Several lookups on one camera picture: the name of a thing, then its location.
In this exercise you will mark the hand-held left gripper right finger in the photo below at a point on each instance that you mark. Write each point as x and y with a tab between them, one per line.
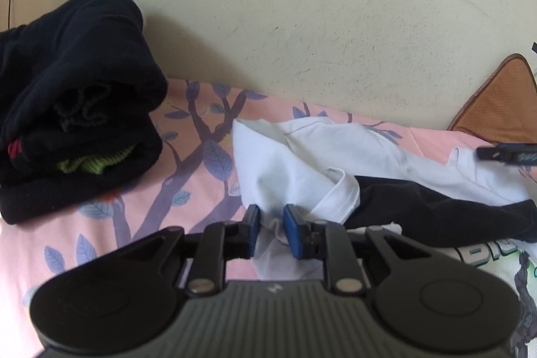
293	233

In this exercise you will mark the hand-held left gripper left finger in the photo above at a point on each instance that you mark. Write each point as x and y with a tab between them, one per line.
252	233

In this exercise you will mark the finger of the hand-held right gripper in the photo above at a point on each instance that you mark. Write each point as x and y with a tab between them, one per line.
509	154

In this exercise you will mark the white shirt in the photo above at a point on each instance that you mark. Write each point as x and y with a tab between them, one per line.
289	169

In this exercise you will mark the pile of folded dark clothes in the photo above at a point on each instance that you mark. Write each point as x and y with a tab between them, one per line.
84	89

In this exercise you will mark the brown cushion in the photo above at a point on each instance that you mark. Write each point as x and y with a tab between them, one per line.
501	106

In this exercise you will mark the pink printed bed sheet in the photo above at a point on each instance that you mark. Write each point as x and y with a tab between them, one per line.
188	190

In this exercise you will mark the black garment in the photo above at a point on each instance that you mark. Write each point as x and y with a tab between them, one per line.
419	215

